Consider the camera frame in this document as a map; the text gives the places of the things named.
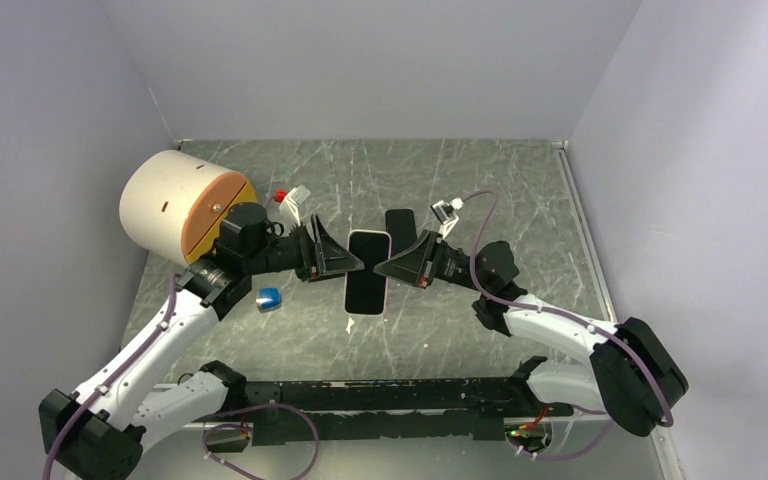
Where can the small blue block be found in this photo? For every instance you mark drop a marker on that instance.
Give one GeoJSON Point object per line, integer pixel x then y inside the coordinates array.
{"type": "Point", "coordinates": [268, 299]}

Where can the small matte black phone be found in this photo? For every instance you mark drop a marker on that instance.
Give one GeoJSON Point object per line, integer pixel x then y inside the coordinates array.
{"type": "Point", "coordinates": [400, 225]}

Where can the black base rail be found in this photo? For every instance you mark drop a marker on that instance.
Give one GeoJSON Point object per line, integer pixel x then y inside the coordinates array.
{"type": "Point", "coordinates": [482, 408]}

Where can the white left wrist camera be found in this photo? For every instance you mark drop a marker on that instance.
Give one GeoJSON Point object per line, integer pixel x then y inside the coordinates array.
{"type": "Point", "coordinates": [289, 203]}

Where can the black smartphone silver edge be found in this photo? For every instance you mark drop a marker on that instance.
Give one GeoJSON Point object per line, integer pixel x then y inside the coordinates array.
{"type": "Point", "coordinates": [365, 291]}

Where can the beige cylinder orange yellow front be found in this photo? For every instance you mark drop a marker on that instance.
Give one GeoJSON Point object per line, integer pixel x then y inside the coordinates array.
{"type": "Point", "coordinates": [173, 204]}

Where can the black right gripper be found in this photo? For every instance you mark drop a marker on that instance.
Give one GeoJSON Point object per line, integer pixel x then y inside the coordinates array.
{"type": "Point", "coordinates": [414, 265]}

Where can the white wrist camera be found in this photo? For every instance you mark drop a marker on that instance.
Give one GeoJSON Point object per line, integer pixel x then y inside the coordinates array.
{"type": "Point", "coordinates": [289, 203]}
{"type": "Point", "coordinates": [446, 214]}

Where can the aluminium frame rail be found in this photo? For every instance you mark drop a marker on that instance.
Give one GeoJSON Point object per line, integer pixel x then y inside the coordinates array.
{"type": "Point", "coordinates": [517, 192]}

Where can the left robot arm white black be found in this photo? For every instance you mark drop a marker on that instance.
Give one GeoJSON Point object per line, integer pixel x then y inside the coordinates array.
{"type": "Point", "coordinates": [101, 428]}

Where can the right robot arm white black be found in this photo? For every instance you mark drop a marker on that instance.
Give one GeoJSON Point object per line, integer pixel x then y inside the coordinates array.
{"type": "Point", "coordinates": [621, 369]}

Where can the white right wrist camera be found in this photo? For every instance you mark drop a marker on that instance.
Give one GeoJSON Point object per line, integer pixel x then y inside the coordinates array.
{"type": "Point", "coordinates": [446, 214]}

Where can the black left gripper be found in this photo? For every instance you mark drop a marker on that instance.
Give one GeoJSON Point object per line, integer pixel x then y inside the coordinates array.
{"type": "Point", "coordinates": [307, 265]}

